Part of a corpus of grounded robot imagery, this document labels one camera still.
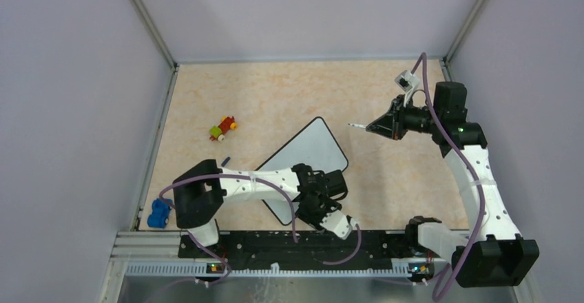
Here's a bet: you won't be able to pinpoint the white blue whiteboard marker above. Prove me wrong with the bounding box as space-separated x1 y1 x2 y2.
348 123 366 130

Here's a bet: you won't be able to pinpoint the aluminium frame rails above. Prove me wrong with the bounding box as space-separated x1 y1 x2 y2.
98 0 539 303

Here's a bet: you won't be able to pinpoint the blue toy car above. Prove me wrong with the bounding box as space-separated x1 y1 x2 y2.
147 198 174 229

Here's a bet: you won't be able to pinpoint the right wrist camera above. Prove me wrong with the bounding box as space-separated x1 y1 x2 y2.
395 70 421 105

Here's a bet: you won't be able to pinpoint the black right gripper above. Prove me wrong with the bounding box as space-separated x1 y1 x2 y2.
367 94 441 140

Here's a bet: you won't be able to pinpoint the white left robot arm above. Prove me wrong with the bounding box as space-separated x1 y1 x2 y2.
169 159 358 257

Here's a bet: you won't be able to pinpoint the white slotted cable duct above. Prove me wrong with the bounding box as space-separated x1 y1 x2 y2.
125 262 412 278

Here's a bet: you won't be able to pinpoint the black framed whiteboard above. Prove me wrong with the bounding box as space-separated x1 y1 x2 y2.
255 116 348 226

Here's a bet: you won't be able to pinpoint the blue marker cap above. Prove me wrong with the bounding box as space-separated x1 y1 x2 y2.
221 156 231 167

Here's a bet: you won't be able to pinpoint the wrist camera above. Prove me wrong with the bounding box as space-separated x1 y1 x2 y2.
395 70 421 105
320 210 359 240

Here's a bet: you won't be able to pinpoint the colourful toy brick car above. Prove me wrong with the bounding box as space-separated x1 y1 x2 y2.
209 116 238 143

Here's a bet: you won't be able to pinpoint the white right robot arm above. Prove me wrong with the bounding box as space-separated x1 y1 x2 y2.
366 79 539 288

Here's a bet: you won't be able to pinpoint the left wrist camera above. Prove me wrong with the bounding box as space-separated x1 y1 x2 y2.
320 210 359 240

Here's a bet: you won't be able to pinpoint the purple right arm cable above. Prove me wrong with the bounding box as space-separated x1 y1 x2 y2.
408 52 488 303

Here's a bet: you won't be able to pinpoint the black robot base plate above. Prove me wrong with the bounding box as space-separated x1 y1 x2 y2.
178 229 437 260

